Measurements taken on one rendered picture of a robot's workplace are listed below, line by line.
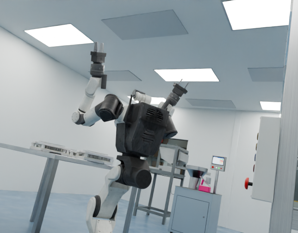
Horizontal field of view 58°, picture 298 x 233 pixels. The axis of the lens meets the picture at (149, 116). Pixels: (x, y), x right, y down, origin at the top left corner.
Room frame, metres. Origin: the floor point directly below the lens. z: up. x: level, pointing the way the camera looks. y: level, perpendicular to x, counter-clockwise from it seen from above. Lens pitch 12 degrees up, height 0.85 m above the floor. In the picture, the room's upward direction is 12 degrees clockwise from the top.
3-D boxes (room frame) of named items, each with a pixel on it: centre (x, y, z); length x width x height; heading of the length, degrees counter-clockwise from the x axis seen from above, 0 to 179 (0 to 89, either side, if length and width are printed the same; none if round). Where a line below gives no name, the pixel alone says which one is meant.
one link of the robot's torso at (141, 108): (1.69, 0.04, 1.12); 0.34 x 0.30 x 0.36; 119
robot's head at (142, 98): (1.74, 0.06, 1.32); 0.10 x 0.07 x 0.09; 119
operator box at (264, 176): (0.89, -0.41, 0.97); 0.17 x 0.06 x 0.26; 154
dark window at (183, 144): (7.73, -0.69, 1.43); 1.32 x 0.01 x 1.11; 59
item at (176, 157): (5.38, -0.67, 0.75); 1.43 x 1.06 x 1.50; 59
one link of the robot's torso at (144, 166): (1.66, 0.03, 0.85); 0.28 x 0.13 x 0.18; 29
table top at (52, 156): (2.75, 0.87, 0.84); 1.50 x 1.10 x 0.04; 55
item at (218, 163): (4.54, -1.31, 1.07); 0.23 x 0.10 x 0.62; 59
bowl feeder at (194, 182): (4.60, -1.04, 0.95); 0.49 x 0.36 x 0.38; 59
